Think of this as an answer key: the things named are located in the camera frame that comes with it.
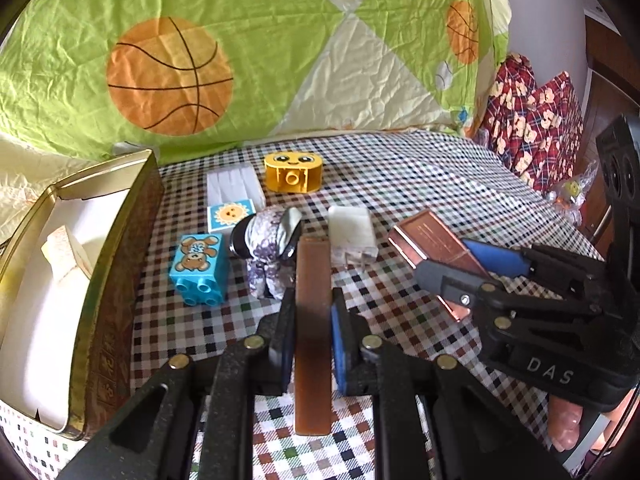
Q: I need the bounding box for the clear box of white sticks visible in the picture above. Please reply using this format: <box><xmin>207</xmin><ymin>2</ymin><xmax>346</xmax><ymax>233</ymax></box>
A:
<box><xmin>206</xmin><ymin>162</ymin><xmax>266</xmax><ymax>211</ymax></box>

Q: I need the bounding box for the blue bear print block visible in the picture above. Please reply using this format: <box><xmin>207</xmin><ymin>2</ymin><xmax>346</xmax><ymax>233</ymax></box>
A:
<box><xmin>167</xmin><ymin>232</ymin><xmax>231</xmax><ymax>307</ymax></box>

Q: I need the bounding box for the checked bed sheet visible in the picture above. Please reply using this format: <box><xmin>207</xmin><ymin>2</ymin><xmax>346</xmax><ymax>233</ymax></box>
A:
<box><xmin>0</xmin><ymin>127</ymin><xmax>606</xmax><ymax>480</ymax></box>

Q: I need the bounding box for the person's right hand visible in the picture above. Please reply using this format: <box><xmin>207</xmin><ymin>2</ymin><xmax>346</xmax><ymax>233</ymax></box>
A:
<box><xmin>547</xmin><ymin>391</ymin><xmax>636</xmax><ymax>461</ymax></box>

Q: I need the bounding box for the gold tin box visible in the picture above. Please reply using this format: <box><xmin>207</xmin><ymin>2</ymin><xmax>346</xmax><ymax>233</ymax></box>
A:
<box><xmin>0</xmin><ymin>149</ymin><xmax>166</xmax><ymax>441</ymax></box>

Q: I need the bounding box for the cream folded paper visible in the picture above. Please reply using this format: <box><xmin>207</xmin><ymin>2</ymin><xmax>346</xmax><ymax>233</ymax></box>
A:
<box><xmin>42</xmin><ymin>226</ymin><xmax>94</xmax><ymax>281</ymax></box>

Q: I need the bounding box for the red teddy print pillow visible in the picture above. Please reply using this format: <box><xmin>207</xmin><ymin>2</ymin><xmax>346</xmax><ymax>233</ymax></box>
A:
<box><xmin>482</xmin><ymin>52</ymin><xmax>540</xmax><ymax>161</ymax></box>
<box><xmin>500</xmin><ymin>70</ymin><xmax>586</xmax><ymax>196</ymax></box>

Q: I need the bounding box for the rose gold rectangular box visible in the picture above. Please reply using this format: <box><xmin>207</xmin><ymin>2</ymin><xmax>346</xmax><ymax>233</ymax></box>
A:
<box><xmin>387</xmin><ymin>209</ymin><xmax>493</xmax><ymax>321</ymax></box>

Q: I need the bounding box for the brown bar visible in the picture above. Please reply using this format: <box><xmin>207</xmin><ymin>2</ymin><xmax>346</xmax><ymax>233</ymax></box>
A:
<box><xmin>294</xmin><ymin>239</ymin><xmax>333</xmax><ymax>436</ymax></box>

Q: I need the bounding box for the dark wooden cabinet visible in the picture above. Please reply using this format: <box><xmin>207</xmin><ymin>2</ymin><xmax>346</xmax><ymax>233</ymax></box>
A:
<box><xmin>582</xmin><ymin>10</ymin><xmax>640</xmax><ymax>261</ymax></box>

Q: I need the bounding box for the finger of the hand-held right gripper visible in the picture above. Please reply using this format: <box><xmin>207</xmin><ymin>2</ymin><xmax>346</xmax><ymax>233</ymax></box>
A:
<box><xmin>414</xmin><ymin>257</ymin><xmax>601</xmax><ymax>342</ymax></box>
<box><xmin>461</xmin><ymin>237</ymin><xmax>608</xmax><ymax>311</ymax></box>

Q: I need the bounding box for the small clear plastic box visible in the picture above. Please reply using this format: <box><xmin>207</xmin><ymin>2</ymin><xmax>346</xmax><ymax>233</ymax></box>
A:
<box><xmin>327</xmin><ymin>205</ymin><xmax>378</xmax><ymax>266</ymax></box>

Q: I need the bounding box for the clear bag with yellow toy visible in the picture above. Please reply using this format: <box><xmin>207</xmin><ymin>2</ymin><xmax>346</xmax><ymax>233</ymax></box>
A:
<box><xmin>547</xmin><ymin>160</ymin><xmax>599</xmax><ymax>226</ymax></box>

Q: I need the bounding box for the green basketball print quilt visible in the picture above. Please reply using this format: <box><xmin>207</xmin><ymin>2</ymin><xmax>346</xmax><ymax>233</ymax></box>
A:
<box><xmin>0</xmin><ymin>0</ymin><xmax>513</xmax><ymax>241</ymax></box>

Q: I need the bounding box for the white sun print block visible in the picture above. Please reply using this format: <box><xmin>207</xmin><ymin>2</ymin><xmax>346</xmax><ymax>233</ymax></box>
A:
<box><xmin>206</xmin><ymin>199</ymin><xmax>257</xmax><ymax>235</ymax></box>

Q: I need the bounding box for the purple floral wrapped bottle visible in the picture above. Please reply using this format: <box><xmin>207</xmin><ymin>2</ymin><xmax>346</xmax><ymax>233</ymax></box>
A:
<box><xmin>230</xmin><ymin>205</ymin><xmax>303</xmax><ymax>301</ymax></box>

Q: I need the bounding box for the yellow smiling face block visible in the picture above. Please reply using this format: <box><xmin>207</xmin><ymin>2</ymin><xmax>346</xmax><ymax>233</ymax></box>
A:
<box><xmin>263</xmin><ymin>151</ymin><xmax>324</xmax><ymax>193</ymax></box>

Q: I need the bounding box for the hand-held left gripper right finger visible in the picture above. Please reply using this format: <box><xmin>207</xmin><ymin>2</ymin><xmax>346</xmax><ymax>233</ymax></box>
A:
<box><xmin>330</xmin><ymin>287</ymin><xmax>571</xmax><ymax>480</ymax></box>

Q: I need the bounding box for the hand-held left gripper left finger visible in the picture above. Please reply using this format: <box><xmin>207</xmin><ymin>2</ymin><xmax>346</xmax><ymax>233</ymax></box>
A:
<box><xmin>60</xmin><ymin>287</ymin><xmax>298</xmax><ymax>480</ymax></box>

